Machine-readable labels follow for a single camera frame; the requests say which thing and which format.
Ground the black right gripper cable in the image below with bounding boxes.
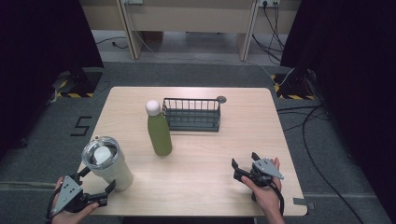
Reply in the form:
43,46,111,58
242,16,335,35
270,180,286,217

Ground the person's right hand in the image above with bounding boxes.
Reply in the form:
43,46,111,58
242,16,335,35
241,158,285,217

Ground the stand base with hazard tape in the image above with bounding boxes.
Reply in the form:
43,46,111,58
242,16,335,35
270,69,318,101
53,68,104,99

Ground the bundle of black wall cables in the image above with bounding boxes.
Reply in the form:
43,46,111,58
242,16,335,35
251,1,287,64

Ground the person's left hand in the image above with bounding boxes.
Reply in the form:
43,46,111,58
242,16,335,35
50,176,101,224

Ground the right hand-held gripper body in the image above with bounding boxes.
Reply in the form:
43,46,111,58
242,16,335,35
233,158,285,188

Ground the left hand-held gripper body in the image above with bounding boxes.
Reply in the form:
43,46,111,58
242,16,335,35
50,175,108,217

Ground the beige desk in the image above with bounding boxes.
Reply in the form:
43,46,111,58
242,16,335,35
78,0,303,63

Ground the black curtain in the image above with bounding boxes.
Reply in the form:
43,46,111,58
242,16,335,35
279,0,396,216
0,0,105,160

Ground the grey tape strip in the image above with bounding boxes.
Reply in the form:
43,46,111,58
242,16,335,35
292,197,317,210

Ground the dark wire basket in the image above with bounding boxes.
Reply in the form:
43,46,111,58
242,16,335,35
161,97,222,133

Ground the long black floor cable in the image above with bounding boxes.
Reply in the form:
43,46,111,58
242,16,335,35
276,105,366,224

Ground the green bottle with white cap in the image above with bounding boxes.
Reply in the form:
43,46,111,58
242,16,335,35
145,99,173,157

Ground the cream tumbler with clear lid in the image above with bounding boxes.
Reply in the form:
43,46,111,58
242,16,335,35
81,135,134,191

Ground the short black floor cable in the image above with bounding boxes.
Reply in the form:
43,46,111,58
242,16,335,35
94,36,129,50

